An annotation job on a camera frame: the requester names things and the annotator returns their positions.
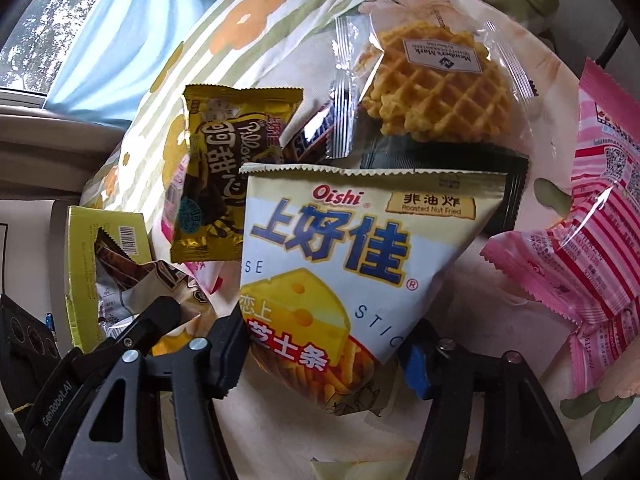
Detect yellow chocolate snack packet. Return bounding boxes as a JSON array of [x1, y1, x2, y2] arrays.
[[170, 84, 305, 264]]

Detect white cheese stick snack bag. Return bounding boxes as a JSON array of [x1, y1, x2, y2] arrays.
[[239, 162, 508, 418]]

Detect brown foil packet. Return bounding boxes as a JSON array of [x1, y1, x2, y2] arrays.
[[95, 227, 156, 286]]

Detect black cable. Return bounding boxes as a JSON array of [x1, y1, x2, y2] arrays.
[[597, 15, 631, 68]]

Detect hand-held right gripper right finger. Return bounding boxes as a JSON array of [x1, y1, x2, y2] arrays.
[[397, 322, 583, 480]]

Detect yellow-green cardboard box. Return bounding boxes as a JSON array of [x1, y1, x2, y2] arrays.
[[64, 205, 153, 353]]

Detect window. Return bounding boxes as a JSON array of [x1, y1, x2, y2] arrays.
[[0, 0, 126, 103]]

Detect brown chocolate bar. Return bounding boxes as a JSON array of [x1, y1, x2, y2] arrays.
[[280, 100, 335, 163]]

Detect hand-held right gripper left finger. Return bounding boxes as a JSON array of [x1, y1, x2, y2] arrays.
[[67, 302, 251, 480]]

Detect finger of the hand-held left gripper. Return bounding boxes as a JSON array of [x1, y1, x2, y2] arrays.
[[102, 296, 182, 361]]

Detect beige window sill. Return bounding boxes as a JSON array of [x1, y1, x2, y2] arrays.
[[0, 87, 131, 201]]

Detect striped flower blanket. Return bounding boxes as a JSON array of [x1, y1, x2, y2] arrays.
[[85, 0, 561, 221]]

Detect light blue curtain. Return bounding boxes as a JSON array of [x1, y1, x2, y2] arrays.
[[45, 0, 241, 128]]

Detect dark green packet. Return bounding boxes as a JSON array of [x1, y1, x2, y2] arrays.
[[360, 137, 531, 236]]

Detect beige snack packet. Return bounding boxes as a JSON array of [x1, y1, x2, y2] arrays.
[[117, 259, 218, 356]]

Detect silver packet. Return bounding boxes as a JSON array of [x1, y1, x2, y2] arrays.
[[97, 265, 146, 341]]

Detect clear waffle packet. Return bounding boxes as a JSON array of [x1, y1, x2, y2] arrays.
[[327, 7, 538, 161]]

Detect pink striped snack bag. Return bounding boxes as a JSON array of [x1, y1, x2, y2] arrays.
[[555, 57, 640, 311]]

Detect small pink packet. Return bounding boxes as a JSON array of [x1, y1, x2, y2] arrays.
[[480, 227, 586, 323], [567, 305, 640, 398]]

